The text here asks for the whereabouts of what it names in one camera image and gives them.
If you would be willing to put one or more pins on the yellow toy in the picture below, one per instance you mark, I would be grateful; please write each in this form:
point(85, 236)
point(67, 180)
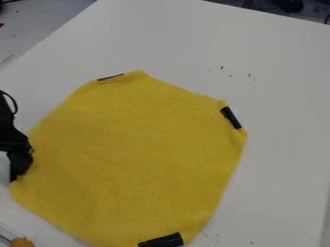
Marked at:
point(21, 242)

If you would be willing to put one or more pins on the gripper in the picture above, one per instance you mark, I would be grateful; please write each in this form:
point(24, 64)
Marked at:
point(13, 141)

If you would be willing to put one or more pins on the yellow cloth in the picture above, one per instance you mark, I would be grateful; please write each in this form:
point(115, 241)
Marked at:
point(133, 154)

